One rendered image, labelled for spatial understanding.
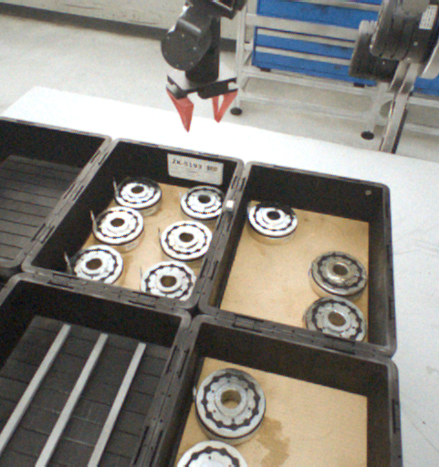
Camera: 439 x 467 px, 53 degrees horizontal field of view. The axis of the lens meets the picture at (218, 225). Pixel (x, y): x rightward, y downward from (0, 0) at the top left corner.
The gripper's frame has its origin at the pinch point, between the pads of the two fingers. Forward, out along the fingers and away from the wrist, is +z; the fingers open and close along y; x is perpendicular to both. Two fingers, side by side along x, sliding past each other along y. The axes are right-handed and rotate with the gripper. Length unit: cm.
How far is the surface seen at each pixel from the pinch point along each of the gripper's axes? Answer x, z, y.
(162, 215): 3.6, 23.2, -7.7
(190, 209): -0.2, 20.3, -2.9
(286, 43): 129, 60, 125
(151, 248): -3.9, 23.1, -13.9
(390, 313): -41.8, 14.1, 10.4
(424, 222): -19, 37, 56
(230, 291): -20.7, 23.2, -5.4
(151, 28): 273, 100, 105
